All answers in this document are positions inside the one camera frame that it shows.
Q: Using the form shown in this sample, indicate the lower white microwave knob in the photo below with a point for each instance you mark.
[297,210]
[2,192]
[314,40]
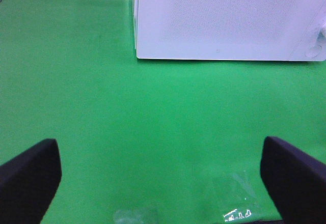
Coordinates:
[322,32]

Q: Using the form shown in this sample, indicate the white microwave door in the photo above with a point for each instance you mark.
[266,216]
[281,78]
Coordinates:
[216,17]

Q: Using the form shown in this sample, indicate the clear tape patch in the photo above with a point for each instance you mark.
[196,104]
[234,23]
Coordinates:
[230,198]

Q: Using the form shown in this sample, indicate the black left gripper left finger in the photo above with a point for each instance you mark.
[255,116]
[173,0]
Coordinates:
[29,183]

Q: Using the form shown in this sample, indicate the round microwave door button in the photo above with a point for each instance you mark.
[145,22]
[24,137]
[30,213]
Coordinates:
[313,52]

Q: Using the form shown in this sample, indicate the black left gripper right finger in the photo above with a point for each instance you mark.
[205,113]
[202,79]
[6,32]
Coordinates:
[294,180]

